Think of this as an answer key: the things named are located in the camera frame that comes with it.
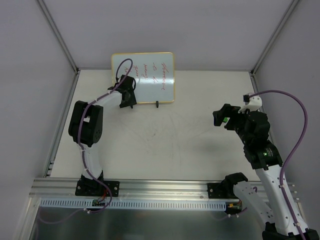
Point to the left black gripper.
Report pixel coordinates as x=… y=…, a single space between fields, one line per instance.
x=128 y=99

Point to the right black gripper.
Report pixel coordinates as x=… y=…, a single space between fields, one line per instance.
x=227 y=116

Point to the gold framed whiteboard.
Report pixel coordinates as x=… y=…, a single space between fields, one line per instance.
x=154 y=74

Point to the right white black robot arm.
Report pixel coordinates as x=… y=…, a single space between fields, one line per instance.
x=280 y=218

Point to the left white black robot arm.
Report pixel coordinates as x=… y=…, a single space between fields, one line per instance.
x=86 y=130

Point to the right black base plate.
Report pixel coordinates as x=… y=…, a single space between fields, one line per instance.
x=220 y=191

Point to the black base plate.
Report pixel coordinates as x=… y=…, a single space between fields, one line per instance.
x=220 y=191
x=92 y=188

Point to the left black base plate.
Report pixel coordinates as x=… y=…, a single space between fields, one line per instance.
x=92 y=188

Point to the aluminium mounting rail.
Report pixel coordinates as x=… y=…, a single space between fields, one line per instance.
x=130 y=189

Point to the white slotted cable duct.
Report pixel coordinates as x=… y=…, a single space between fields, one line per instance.
x=136 y=204

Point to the right aluminium frame post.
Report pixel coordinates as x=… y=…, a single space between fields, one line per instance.
x=272 y=66

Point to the aluminium frame post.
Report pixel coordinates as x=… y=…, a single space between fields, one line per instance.
x=272 y=66
x=70 y=92

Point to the left aluminium frame post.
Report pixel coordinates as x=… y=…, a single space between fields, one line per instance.
x=70 y=92

